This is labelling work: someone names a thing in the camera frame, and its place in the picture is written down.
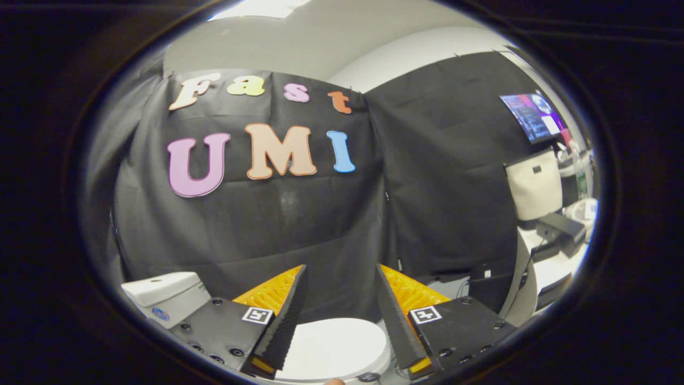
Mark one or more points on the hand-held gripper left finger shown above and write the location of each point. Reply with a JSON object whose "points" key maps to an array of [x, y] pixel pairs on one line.
{"points": [[283, 326]]}

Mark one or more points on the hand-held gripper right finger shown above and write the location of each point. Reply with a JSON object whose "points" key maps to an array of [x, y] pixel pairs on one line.
{"points": [[398, 326]]}

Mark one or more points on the white toilet lid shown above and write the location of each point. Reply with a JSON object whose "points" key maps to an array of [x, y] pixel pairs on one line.
{"points": [[336, 347]]}

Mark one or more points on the black backdrop cloth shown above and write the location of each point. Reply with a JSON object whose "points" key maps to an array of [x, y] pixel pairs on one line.
{"points": [[299, 224]]}

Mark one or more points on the black box under table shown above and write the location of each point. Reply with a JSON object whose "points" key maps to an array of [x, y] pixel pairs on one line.
{"points": [[494, 289]]}

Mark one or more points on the black device on table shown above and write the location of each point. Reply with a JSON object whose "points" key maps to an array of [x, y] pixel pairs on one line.
{"points": [[561, 230]]}

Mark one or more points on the beige bag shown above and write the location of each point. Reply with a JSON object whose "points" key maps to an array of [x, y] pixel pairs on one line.
{"points": [[534, 184]]}

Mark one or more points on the ceiling light panel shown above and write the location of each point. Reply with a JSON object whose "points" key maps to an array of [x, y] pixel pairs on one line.
{"points": [[262, 8]]}

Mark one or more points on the wall-mounted screen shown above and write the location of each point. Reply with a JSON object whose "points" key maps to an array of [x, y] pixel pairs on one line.
{"points": [[531, 115]]}

